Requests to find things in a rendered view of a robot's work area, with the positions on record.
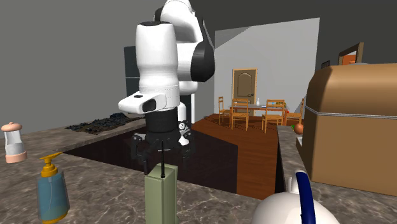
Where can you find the wooden chair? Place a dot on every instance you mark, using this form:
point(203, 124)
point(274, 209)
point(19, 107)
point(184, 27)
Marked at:
point(273, 118)
point(294, 116)
point(222, 108)
point(239, 115)

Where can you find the brown doorway frame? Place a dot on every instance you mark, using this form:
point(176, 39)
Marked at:
point(359, 52)

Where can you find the wooden door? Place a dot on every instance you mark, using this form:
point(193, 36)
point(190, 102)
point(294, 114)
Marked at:
point(244, 86)

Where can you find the orange round fruit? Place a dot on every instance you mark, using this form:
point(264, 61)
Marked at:
point(299, 128)

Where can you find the dining table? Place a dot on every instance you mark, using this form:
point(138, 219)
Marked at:
point(257, 106)

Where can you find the green box with black stick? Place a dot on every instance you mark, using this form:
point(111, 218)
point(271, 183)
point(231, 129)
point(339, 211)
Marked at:
point(161, 198)

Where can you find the black cooktop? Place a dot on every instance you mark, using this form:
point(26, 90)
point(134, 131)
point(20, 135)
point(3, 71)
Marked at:
point(99, 123)

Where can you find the blue soap dispenser, yellow pump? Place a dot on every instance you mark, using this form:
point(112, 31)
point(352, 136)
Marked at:
point(52, 195)

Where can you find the brown bread box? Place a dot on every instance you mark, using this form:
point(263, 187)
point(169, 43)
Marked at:
point(350, 139)

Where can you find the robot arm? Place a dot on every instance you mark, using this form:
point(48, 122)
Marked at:
point(155, 56)

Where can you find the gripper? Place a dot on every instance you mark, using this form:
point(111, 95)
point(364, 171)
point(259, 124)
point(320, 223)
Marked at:
point(162, 124)

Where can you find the dark refrigerator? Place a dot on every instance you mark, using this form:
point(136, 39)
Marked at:
point(131, 65)

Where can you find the pink and white grinder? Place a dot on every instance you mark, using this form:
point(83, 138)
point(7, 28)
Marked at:
point(14, 145)

